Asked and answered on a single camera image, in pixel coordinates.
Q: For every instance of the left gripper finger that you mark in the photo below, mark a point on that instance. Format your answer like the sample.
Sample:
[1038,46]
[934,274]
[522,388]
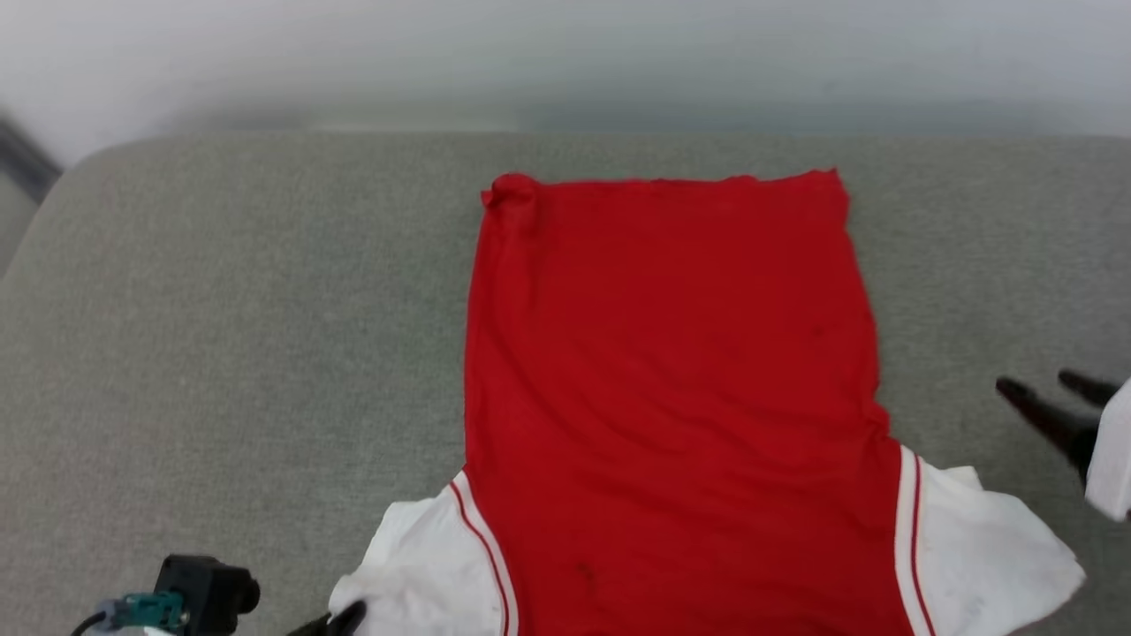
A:
[346,616]

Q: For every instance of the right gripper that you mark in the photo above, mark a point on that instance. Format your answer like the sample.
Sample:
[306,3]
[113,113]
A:
[1115,459]

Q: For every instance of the red and white shirt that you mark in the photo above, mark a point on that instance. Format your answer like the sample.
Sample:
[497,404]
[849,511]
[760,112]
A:
[671,397]

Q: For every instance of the dark grey metal bar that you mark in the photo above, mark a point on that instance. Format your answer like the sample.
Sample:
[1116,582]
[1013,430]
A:
[26,163]

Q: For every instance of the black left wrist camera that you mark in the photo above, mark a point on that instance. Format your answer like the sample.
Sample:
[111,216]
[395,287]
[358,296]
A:
[208,592]

